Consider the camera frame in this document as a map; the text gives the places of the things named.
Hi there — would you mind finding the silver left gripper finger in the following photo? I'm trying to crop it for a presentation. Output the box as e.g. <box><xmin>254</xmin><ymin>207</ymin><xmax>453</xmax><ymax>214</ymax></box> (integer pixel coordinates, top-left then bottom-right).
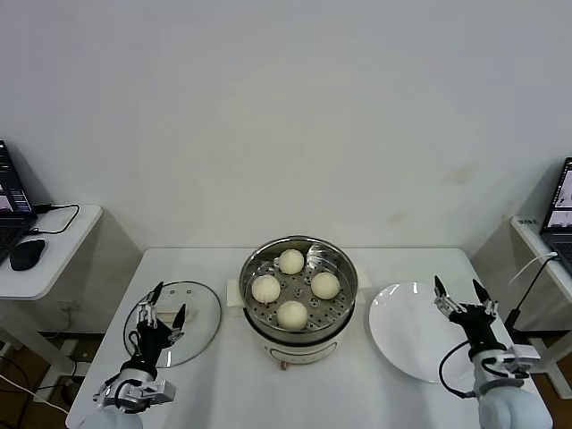
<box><xmin>168</xmin><ymin>303</ymin><xmax>187</xmax><ymax>345</ymax></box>
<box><xmin>136</xmin><ymin>281</ymin><xmax>164</xmax><ymax>330</ymax></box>

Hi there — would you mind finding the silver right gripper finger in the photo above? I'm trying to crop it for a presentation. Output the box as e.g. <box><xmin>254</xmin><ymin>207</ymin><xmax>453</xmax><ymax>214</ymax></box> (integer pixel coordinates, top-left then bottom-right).
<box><xmin>433</xmin><ymin>275</ymin><xmax>466</xmax><ymax>318</ymax></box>
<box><xmin>472</xmin><ymin>279</ymin><xmax>500</xmax><ymax>318</ymax></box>

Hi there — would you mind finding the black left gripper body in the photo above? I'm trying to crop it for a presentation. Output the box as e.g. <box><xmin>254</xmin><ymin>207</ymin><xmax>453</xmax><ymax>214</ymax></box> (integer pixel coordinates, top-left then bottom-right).
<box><xmin>130</xmin><ymin>321</ymin><xmax>173</xmax><ymax>370</ymax></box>

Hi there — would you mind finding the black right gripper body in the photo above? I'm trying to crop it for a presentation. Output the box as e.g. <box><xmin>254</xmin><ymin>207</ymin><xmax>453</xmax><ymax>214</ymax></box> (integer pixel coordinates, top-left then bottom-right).
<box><xmin>449</xmin><ymin>306</ymin><xmax>509</xmax><ymax>357</ymax></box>

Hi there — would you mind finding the round glass pot lid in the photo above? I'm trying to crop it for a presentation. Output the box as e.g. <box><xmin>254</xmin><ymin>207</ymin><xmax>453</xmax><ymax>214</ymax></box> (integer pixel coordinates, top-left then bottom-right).
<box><xmin>122</xmin><ymin>280</ymin><xmax>223</xmax><ymax>368</ymax></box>

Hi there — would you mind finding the white steamed baozi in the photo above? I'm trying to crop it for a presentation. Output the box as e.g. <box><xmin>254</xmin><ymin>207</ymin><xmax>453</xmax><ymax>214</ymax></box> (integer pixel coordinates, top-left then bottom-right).
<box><xmin>250</xmin><ymin>273</ymin><xmax>282</xmax><ymax>305</ymax></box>
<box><xmin>279</xmin><ymin>248</ymin><xmax>306</xmax><ymax>274</ymax></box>
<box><xmin>276</xmin><ymin>299</ymin><xmax>309</xmax><ymax>332</ymax></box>
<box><xmin>310</xmin><ymin>271</ymin><xmax>341</xmax><ymax>299</ymax></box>

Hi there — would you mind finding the stainless steel steamer basket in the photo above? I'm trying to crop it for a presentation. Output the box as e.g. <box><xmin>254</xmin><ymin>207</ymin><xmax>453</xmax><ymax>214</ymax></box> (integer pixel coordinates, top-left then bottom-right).
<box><xmin>226</xmin><ymin>235</ymin><xmax>372</xmax><ymax>341</ymax></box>

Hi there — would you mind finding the white round plate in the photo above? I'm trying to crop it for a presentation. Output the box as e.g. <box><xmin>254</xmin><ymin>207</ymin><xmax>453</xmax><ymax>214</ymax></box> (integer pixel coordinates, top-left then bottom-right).
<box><xmin>368</xmin><ymin>281</ymin><xmax>484</xmax><ymax>383</ymax></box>

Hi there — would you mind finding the white floor power strip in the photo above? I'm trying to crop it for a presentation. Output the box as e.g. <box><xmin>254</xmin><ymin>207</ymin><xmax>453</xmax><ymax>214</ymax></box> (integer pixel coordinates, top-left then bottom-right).
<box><xmin>62</xmin><ymin>338</ymin><xmax>90</xmax><ymax>359</ymax></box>

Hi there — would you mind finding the white rounded side desk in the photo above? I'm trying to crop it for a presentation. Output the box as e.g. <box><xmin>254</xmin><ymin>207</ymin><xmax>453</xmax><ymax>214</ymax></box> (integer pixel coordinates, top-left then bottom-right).
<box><xmin>0</xmin><ymin>204</ymin><xmax>144</xmax><ymax>390</ymax></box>

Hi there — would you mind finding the grey laptop with dark screen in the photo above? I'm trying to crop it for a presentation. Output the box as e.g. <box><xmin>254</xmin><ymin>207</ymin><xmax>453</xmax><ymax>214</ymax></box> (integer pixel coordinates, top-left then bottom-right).
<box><xmin>539</xmin><ymin>156</ymin><xmax>572</xmax><ymax>276</ymax></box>

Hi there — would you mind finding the white electric cooker base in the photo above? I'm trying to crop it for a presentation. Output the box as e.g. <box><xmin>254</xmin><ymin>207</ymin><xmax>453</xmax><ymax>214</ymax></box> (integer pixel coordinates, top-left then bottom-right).
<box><xmin>243</xmin><ymin>307</ymin><xmax>357</xmax><ymax>372</ymax></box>

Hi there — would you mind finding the black computer mouse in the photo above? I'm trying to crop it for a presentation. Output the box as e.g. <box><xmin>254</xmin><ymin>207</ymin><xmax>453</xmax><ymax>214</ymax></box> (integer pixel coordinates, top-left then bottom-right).
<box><xmin>8</xmin><ymin>238</ymin><xmax>46</xmax><ymax>272</ymax></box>

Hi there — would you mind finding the black laptop with pink screen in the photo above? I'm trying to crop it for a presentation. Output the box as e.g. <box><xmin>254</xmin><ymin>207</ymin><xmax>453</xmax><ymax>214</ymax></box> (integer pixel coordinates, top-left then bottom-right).
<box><xmin>0</xmin><ymin>139</ymin><xmax>38</xmax><ymax>265</ymax></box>

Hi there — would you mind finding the black cable with adapter block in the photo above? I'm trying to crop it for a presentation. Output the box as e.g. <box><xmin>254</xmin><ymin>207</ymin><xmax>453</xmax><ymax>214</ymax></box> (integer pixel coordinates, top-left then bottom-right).
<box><xmin>507</xmin><ymin>258</ymin><xmax>554</xmax><ymax>331</ymax></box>

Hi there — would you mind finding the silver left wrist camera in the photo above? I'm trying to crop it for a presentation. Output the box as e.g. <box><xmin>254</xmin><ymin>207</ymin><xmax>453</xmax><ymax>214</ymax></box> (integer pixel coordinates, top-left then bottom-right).
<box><xmin>133</xmin><ymin>379</ymin><xmax>178</xmax><ymax>404</ymax></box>

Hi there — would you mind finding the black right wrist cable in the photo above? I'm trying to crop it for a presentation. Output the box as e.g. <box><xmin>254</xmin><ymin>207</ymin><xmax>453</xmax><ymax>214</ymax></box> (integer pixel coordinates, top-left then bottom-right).
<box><xmin>439</xmin><ymin>341</ymin><xmax>477</xmax><ymax>399</ymax></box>

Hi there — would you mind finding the white cable on desk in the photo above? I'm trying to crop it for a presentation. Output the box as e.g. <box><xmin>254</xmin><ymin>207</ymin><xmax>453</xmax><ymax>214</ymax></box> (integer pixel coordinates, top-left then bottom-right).
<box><xmin>507</xmin><ymin>251</ymin><xmax>559</xmax><ymax>299</ymax></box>

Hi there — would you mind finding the white floor cable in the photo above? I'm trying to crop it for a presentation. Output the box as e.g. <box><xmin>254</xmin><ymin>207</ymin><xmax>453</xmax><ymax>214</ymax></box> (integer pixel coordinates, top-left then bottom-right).
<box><xmin>0</xmin><ymin>373</ymin><xmax>71</xmax><ymax>415</ymax></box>

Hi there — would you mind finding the black laptop charger cable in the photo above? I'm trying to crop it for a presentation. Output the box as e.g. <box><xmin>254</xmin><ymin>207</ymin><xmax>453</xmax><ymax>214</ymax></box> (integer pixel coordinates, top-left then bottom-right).
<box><xmin>24</xmin><ymin>203</ymin><xmax>80</xmax><ymax>236</ymax></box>

